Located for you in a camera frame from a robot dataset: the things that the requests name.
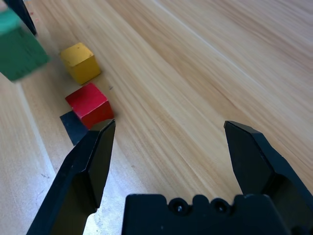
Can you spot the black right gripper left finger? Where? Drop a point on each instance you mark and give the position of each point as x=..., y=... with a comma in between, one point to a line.
x=80, y=171

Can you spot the yellow wooden block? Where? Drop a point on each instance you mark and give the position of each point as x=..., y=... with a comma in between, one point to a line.
x=80, y=63

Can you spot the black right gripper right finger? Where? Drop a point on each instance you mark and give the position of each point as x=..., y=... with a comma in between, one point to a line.
x=259, y=159

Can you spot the red wooden block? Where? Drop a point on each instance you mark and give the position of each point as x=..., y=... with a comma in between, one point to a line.
x=90, y=102

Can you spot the black square tape marker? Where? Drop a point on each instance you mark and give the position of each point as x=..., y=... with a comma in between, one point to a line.
x=73, y=127

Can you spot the green wooden block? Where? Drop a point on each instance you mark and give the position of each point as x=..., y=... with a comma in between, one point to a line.
x=19, y=54

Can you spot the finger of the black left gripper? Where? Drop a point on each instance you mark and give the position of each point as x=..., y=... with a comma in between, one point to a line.
x=24, y=14

